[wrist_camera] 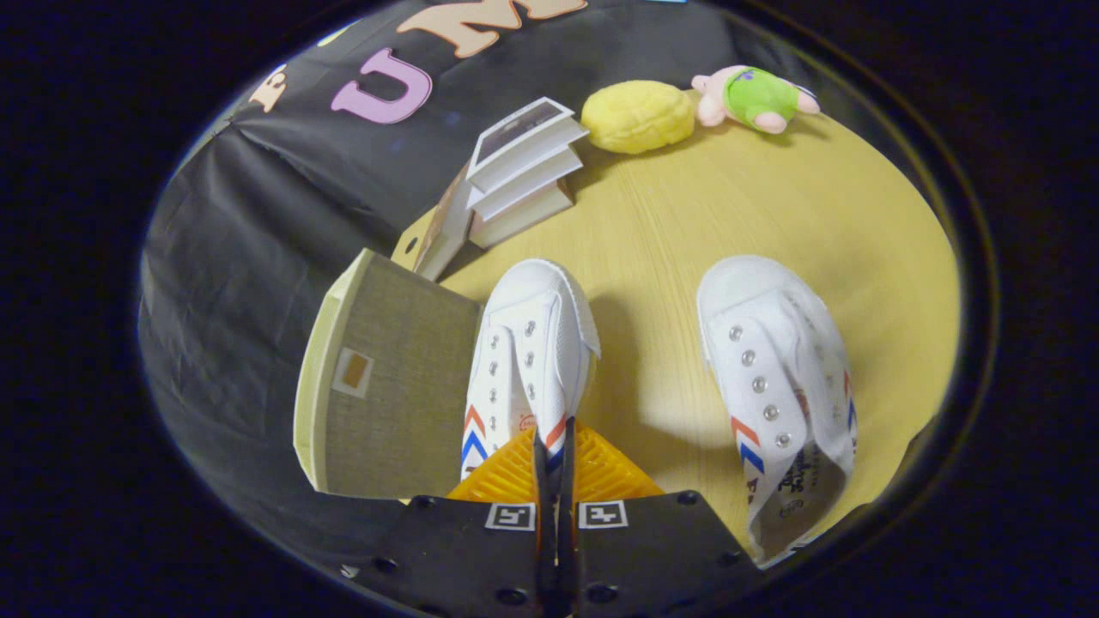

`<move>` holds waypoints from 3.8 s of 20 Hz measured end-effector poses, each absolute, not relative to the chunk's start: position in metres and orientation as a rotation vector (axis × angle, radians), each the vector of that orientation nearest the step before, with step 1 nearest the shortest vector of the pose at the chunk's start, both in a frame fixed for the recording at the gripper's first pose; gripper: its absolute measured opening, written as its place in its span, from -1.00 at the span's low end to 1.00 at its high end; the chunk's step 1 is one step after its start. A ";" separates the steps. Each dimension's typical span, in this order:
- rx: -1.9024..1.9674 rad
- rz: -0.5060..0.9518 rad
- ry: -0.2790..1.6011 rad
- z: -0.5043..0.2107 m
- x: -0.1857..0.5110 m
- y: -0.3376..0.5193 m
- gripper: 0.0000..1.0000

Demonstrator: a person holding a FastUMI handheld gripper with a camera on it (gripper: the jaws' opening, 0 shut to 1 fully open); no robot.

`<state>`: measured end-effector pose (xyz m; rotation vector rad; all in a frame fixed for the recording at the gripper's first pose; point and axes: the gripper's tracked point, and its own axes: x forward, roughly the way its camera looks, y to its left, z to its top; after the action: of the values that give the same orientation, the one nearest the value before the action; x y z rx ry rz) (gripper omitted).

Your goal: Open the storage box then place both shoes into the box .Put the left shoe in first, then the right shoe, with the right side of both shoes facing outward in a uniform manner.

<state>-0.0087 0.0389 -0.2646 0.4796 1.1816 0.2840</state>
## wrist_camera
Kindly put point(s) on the yellow plush cushion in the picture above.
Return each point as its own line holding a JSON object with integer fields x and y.
{"x": 637, "y": 116}

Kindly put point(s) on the white book with portrait cover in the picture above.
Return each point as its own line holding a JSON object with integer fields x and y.
{"x": 524, "y": 129}

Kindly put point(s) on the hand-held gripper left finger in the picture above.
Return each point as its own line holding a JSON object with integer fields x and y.
{"x": 544, "y": 549}

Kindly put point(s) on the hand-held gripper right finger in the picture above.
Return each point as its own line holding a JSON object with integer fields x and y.
{"x": 567, "y": 549}

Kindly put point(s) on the white canvas shoe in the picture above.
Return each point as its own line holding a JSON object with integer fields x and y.
{"x": 773, "y": 326}
{"x": 532, "y": 300}

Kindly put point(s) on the brown book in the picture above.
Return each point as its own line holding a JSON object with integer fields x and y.
{"x": 442, "y": 240}

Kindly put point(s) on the grey fabric storage box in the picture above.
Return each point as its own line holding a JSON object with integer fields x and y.
{"x": 386, "y": 403}

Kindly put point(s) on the black backdrop cloth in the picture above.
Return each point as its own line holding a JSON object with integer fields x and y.
{"x": 258, "y": 215}

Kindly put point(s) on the pink and green plush toy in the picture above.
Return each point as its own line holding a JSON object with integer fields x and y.
{"x": 755, "y": 96}

